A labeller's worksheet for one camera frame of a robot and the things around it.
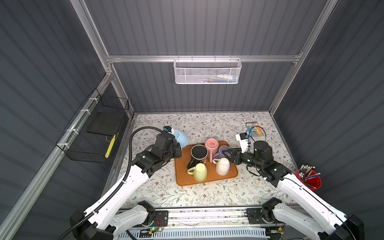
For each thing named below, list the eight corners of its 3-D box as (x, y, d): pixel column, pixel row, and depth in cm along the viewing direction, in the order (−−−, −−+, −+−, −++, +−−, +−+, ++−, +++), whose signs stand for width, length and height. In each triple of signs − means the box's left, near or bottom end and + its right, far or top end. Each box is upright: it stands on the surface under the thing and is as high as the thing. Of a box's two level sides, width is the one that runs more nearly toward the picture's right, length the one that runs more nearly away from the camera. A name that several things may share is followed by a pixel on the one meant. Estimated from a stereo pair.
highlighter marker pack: (248, 136, 109) (249, 134, 107) (244, 123, 117) (245, 121, 115) (262, 136, 109) (263, 134, 107) (258, 123, 117) (259, 121, 115)
